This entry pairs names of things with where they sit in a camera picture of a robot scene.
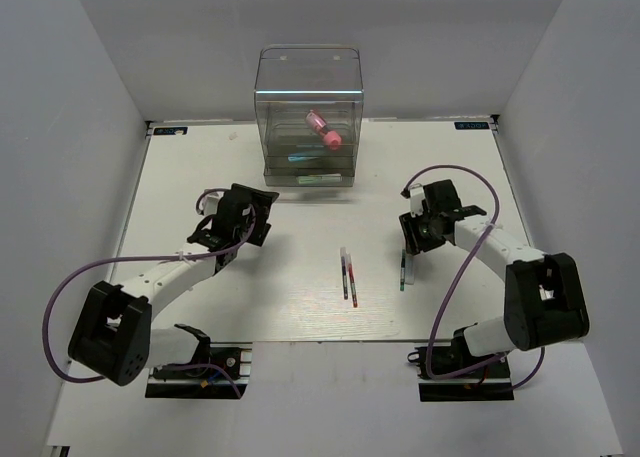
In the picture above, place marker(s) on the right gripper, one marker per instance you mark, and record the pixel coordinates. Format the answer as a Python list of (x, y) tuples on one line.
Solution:
[(415, 243)]

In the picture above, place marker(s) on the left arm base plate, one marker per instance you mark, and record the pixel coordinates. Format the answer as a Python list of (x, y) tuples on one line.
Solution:
[(225, 376)]

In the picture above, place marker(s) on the blue table label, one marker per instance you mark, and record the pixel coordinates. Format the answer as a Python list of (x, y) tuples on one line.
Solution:
[(170, 131), (471, 125)]

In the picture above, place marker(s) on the clear plastic drawer organizer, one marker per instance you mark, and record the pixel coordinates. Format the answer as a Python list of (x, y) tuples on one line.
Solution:
[(308, 101)]

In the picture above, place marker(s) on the green pen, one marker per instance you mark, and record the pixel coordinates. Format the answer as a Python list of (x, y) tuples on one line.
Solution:
[(402, 278)]

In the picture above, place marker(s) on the orange capped highlighter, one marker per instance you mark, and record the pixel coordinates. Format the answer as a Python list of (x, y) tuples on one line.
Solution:
[(409, 269)]

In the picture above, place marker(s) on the purple pen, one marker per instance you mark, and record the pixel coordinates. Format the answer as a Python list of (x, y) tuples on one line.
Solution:
[(344, 277)]

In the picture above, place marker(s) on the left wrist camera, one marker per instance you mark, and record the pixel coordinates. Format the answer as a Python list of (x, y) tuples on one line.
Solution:
[(207, 202)]

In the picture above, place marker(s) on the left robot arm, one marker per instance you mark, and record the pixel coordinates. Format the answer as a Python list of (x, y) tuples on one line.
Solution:
[(114, 337)]

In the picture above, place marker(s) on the red pen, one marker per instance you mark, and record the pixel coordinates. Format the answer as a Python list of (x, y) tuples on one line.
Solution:
[(351, 277)]

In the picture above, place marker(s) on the left blue table label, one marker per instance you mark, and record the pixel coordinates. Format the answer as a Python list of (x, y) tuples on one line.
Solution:
[(170, 131)]

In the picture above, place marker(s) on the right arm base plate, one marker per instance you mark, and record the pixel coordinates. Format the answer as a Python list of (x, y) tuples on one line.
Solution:
[(489, 384)]

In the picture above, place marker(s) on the right blue table label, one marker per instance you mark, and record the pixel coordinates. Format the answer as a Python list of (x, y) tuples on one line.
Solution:
[(471, 125)]

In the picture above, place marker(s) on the blue eraser stick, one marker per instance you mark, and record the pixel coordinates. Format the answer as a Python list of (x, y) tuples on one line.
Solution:
[(304, 157)]

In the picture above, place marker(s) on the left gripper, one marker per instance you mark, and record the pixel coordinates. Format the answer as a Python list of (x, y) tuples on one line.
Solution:
[(260, 198)]

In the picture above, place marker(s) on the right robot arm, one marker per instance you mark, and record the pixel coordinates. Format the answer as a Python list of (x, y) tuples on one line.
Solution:
[(543, 297)]

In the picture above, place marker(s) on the pink capped clip jar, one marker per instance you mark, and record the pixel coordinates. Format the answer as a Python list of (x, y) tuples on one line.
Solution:
[(331, 138)]

